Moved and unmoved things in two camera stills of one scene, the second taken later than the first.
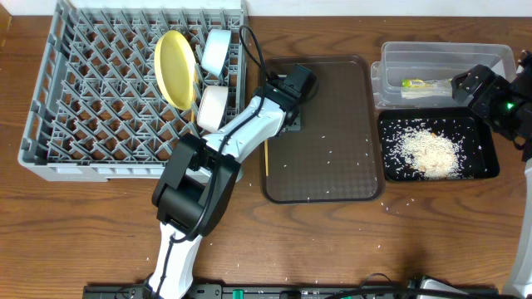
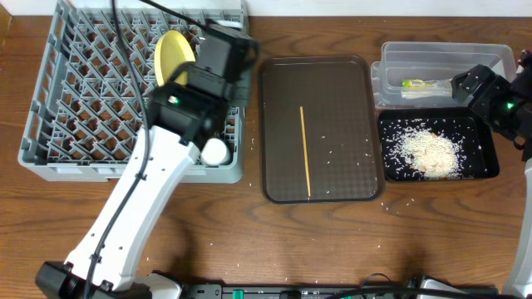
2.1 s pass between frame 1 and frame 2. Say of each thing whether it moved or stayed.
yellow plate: stayed
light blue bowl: moved
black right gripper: stayed
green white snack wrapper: stayed
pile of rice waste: stayed
